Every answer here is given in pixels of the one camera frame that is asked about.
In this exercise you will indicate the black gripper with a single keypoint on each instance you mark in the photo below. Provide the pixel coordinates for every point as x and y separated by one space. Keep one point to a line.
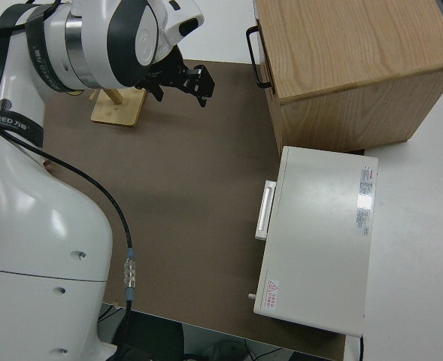
172 69

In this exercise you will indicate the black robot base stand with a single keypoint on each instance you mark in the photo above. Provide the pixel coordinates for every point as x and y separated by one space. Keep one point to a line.
149 338

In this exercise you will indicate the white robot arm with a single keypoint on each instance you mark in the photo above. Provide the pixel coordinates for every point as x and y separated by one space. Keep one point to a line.
37 225

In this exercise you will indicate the wooden mug tree stand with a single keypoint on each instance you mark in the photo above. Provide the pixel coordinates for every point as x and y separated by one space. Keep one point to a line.
127 111

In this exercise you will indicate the wooden drawer cabinet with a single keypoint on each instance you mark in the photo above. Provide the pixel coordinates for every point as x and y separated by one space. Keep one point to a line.
356 56

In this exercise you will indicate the cream toaster oven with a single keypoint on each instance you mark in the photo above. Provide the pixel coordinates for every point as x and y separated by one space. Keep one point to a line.
319 233

